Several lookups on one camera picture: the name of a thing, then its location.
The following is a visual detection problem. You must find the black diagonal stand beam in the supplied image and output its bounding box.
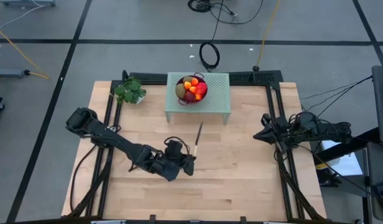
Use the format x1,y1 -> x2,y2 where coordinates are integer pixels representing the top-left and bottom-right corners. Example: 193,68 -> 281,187
314,126 -> 383,166

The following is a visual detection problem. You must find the right arm's black gripper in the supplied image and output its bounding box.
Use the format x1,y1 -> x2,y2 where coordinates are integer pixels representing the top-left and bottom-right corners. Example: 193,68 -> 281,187
252,113 -> 292,154

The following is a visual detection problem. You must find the knife with cream handle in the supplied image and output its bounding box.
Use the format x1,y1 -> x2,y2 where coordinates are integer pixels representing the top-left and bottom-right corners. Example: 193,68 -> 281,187
192,121 -> 205,158

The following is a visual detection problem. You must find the thin black cable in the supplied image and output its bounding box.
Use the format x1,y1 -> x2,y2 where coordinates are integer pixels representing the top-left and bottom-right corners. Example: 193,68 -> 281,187
210,0 -> 264,26

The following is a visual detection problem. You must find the left arm's black gripper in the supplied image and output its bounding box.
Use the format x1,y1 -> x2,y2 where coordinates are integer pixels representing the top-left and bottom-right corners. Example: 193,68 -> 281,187
156,154 -> 198,183

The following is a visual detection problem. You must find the purple colander bowl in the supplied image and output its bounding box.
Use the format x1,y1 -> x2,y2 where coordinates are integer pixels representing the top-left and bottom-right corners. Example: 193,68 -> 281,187
175,72 -> 208,106

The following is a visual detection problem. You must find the coiled black cable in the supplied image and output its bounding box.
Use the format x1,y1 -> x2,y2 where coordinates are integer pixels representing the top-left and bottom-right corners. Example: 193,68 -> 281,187
198,0 -> 225,71

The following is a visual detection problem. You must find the grey cabinet panel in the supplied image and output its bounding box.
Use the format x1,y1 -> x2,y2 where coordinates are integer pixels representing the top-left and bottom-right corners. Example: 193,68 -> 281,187
364,141 -> 383,223
371,64 -> 383,146

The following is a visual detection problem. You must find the green potted plant white pot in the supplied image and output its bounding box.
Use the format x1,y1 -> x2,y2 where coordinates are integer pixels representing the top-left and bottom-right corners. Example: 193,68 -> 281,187
113,77 -> 147,106

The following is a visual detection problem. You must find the yellow cable with black plug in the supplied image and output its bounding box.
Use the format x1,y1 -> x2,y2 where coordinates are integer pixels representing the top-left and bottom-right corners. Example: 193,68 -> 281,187
0,24 -> 51,80

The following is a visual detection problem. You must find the yellow pole with base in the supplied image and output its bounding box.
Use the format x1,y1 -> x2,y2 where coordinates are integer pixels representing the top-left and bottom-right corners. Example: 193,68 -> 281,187
252,0 -> 282,72

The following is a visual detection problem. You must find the grey floor bar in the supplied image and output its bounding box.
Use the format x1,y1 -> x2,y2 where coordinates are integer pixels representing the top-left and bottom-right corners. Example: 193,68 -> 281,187
0,68 -> 27,79

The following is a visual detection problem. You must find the red orange mango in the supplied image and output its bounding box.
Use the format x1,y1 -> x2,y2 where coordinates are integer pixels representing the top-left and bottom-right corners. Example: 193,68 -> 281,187
196,82 -> 208,97

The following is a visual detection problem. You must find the tangled black cable bundle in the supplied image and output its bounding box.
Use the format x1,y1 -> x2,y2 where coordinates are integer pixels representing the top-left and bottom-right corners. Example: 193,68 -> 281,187
187,0 -> 213,14

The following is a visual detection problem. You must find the mint green perforated metal shelf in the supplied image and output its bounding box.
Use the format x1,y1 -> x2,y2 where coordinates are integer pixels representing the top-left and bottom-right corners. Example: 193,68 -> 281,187
165,72 -> 232,125

